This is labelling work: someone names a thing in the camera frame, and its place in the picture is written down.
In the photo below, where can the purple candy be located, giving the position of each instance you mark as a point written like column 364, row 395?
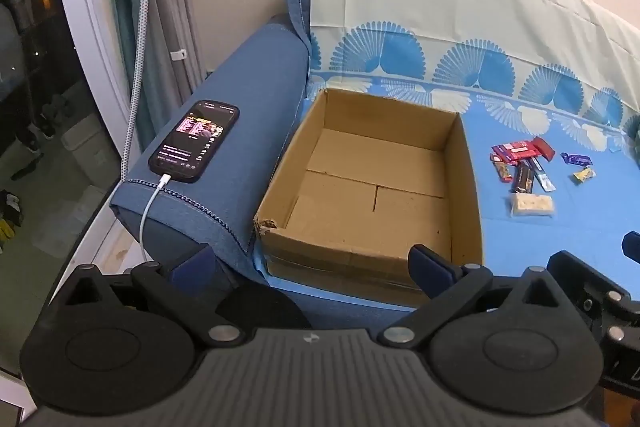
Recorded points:
column 575, row 159

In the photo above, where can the small yellow candy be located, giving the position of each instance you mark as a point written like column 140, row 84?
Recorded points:
column 584, row 175

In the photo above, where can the blue fan-print sheet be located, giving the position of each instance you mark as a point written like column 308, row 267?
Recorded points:
column 525, row 57

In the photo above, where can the blue fabric sofa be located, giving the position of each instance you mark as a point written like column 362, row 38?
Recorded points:
column 240, row 107

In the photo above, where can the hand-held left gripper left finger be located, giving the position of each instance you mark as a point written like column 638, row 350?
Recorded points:
column 193, row 265

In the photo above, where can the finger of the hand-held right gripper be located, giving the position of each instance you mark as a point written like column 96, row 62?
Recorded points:
column 632, row 246

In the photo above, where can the black chocolate bar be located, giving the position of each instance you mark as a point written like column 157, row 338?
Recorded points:
column 523, row 177

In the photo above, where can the cardboard box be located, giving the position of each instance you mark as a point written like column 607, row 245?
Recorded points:
column 370, row 187

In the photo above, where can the orange snack bar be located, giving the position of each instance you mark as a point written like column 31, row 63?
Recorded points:
column 502, row 169

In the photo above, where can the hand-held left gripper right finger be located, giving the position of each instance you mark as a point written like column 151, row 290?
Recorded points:
column 429, row 269

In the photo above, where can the white storage bin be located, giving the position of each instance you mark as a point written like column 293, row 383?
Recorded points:
column 85, row 134

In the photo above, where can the clear rice cracker packet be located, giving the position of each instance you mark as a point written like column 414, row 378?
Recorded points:
column 532, row 205

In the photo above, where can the black smartphone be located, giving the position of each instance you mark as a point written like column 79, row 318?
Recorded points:
column 195, row 142

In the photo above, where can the white-blue stick packet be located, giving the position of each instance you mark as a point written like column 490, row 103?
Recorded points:
column 542, row 177

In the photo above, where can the dark red square snack packet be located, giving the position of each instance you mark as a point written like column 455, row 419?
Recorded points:
column 544, row 148

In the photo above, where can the red wafer bar packet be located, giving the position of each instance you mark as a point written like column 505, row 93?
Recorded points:
column 512, row 151

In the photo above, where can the white door frame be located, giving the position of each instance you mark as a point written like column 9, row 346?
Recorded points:
column 95, row 32

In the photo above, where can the dark shoes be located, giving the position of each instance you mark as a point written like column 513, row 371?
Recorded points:
column 52, row 117

